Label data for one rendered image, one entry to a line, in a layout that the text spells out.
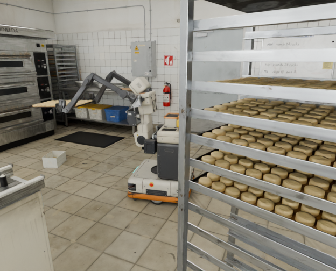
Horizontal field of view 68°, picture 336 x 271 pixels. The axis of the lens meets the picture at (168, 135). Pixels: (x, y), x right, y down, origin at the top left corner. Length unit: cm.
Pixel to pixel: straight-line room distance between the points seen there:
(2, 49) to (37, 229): 382
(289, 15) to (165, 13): 481
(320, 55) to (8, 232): 142
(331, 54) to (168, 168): 209
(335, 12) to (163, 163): 213
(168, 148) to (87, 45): 444
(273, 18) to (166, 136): 189
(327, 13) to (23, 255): 157
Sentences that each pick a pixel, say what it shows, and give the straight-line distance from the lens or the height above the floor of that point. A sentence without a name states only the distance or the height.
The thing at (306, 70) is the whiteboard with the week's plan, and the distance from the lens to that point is 491.
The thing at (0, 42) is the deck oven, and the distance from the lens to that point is 500.
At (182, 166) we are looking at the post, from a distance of 89.
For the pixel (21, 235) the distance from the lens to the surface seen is 152.
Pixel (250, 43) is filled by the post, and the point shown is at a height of 156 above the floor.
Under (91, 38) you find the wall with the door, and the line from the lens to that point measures 639.
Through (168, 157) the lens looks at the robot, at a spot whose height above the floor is 54.
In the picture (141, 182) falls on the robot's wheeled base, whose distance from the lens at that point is 269.
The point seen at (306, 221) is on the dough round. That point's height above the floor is 106.
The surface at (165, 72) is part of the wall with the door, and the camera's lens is 539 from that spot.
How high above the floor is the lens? 149
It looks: 17 degrees down
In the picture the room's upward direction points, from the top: straight up
